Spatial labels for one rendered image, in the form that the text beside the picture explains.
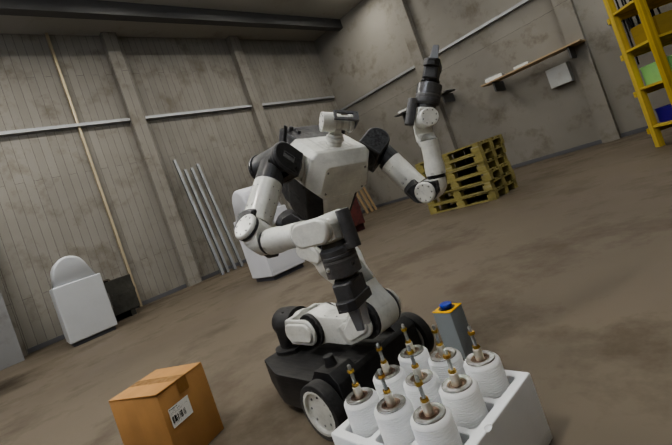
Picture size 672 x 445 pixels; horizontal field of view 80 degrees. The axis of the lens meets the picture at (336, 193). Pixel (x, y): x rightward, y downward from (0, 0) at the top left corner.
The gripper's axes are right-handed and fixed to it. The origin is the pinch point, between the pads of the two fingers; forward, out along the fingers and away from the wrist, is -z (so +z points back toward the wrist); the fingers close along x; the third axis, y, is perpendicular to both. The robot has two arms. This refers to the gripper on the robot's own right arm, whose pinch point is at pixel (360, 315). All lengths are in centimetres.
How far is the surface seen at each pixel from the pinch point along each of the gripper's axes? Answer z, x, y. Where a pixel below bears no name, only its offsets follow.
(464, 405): -25.6, 2.3, -17.0
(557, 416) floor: -48, 31, -31
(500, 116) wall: 75, 942, 27
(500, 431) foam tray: -33.2, 4.0, -22.5
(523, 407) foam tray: -34.7, 14.8, -26.5
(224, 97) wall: 363, 728, 610
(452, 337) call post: -25.2, 37.0, -7.2
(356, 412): -24.5, -0.7, 10.2
